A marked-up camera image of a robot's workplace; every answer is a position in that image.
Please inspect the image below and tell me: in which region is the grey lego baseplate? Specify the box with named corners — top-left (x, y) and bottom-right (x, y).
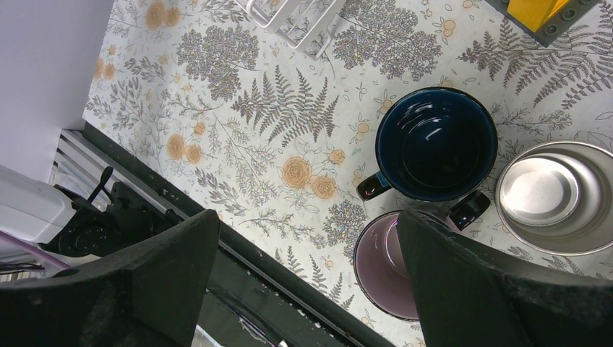
top-left (486, 0), bottom-right (600, 47)

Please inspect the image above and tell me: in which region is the cream brown steel tumbler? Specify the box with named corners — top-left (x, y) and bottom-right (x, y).
top-left (494, 140), bottom-right (612, 256)

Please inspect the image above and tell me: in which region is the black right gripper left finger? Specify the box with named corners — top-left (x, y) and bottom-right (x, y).
top-left (1, 210), bottom-right (220, 346)

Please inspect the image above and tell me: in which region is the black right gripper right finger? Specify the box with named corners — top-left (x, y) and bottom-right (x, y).
top-left (398, 210), bottom-right (612, 346)

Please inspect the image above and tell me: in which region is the dark blue mug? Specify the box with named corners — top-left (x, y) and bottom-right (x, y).
top-left (356, 87), bottom-right (498, 202)

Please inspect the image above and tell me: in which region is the yellow lego block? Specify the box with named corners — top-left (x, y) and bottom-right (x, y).
top-left (507, 0), bottom-right (570, 33)

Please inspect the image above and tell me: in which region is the white wire dish rack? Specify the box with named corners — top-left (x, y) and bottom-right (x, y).
top-left (236, 0), bottom-right (346, 60)

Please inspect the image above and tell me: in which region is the mauve pink cup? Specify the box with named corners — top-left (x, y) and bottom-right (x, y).
top-left (352, 191), bottom-right (491, 321)

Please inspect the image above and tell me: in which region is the floral table mat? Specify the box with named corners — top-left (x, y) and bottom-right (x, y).
top-left (83, 1), bottom-right (612, 346)

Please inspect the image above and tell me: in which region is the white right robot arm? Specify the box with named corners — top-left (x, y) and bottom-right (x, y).
top-left (1, 167), bottom-right (612, 346)

